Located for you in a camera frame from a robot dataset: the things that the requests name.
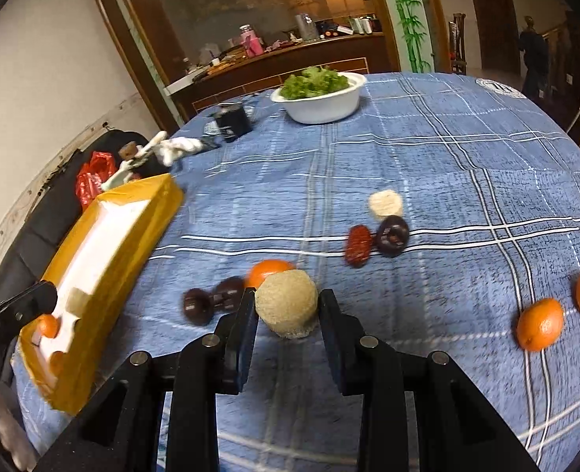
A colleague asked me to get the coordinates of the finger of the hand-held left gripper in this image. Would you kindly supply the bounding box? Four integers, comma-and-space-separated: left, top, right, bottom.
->
0, 280, 59, 352

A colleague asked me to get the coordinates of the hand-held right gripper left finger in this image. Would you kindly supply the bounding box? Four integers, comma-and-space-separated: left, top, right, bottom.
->
34, 286, 260, 472

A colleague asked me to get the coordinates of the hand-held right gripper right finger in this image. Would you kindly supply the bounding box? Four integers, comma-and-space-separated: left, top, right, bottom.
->
318, 288, 541, 472

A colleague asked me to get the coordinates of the large beige peeled fruit piece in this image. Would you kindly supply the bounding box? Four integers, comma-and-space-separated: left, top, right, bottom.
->
255, 268, 319, 340

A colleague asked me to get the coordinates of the red date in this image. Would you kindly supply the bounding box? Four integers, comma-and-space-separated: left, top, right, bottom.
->
344, 225, 373, 269

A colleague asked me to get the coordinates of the yellow cardboard box tray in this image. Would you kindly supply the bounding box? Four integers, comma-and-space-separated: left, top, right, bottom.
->
17, 173, 185, 416

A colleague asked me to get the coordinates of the black sofa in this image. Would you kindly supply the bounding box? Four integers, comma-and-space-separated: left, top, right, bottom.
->
0, 128, 173, 404

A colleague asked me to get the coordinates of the red plastic bag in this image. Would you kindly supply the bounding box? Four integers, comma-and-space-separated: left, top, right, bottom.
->
75, 151, 118, 212

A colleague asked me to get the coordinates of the black mug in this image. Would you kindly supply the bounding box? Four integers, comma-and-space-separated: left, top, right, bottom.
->
212, 102, 254, 144

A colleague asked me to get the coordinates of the white bowl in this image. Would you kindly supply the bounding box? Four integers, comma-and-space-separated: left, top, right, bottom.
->
270, 72, 368, 125

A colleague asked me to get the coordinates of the green lettuce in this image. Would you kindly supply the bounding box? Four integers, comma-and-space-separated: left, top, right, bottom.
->
280, 65, 350, 100

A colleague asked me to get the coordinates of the wooden sideboard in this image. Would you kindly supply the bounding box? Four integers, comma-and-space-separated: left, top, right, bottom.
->
164, 32, 389, 121

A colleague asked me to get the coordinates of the pink bottle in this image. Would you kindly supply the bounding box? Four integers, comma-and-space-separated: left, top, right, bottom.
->
239, 24, 265, 57

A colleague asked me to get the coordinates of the metal canister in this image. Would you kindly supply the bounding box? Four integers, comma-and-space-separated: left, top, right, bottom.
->
295, 14, 319, 41

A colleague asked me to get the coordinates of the wooden chair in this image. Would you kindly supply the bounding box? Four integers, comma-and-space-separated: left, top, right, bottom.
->
448, 12, 468, 76

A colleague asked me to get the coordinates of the bamboo painted pillar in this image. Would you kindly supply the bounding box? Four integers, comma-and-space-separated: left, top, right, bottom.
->
375, 0, 436, 74

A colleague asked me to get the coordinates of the brown wooden door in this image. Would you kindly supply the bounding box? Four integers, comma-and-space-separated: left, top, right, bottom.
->
464, 0, 519, 77

